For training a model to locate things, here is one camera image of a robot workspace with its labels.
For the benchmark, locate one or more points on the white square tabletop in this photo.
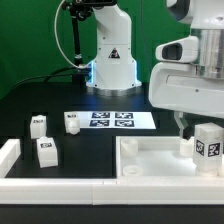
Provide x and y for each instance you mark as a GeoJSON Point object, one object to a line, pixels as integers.
{"type": "Point", "coordinates": [154, 156]}

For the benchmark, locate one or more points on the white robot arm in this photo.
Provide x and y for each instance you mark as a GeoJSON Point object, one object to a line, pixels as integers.
{"type": "Point", "coordinates": [114, 69]}

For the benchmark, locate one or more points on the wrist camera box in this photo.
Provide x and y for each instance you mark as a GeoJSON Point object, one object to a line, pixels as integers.
{"type": "Point", "coordinates": [184, 50]}

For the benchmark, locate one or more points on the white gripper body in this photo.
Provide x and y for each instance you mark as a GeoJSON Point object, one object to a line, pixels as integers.
{"type": "Point", "coordinates": [176, 87]}

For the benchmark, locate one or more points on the white U-shaped fence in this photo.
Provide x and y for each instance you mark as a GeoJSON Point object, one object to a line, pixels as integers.
{"type": "Point", "coordinates": [125, 190]}

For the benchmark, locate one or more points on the black camera stand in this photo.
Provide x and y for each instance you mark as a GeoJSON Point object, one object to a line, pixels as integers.
{"type": "Point", "coordinates": [79, 11]}

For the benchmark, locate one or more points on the paper sheet with tags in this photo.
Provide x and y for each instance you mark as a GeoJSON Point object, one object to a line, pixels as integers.
{"type": "Point", "coordinates": [111, 119]}

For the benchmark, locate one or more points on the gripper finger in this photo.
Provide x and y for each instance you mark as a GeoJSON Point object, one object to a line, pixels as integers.
{"type": "Point", "coordinates": [185, 131]}

